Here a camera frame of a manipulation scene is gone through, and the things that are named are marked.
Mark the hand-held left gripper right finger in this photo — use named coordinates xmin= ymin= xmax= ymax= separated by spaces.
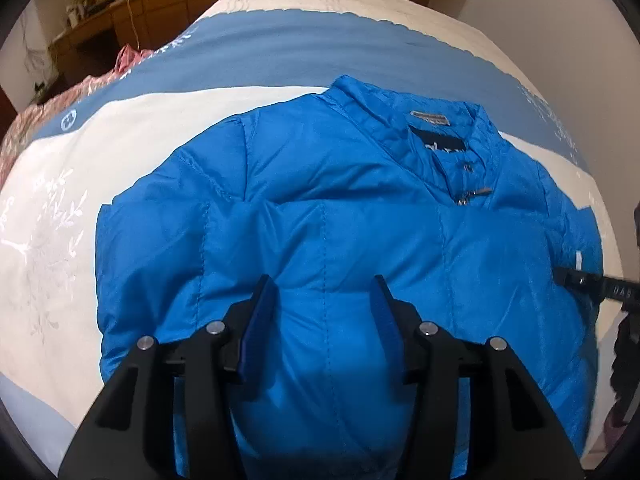
xmin=374 ymin=274 xmax=586 ymax=480

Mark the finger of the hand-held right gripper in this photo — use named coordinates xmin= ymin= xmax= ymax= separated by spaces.
xmin=554 ymin=266 xmax=603 ymax=295

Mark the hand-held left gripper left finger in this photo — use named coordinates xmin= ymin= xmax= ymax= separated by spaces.
xmin=57 ymin=274 xmax=278 ymax=480

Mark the blue puffer jacket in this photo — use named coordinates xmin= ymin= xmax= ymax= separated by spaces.
xmin=95 ymin=74 xmax=607 ymax=480

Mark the person's right hand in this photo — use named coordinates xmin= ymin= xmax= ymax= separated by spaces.
xmin=613 ymin=305 xmax=640 ymax=425

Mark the blue and white bed blanket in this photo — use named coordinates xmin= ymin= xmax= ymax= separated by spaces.
xmin=0 ymin=0 xmax=626 ymax=480

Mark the pink floral quilt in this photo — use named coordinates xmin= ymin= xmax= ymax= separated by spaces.
xmin=0 ymin=44 xmax=156 ymax=173

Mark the wooden desk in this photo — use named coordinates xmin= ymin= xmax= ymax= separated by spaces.
xmin=47 ymin=0 xmax=151 ymax=86

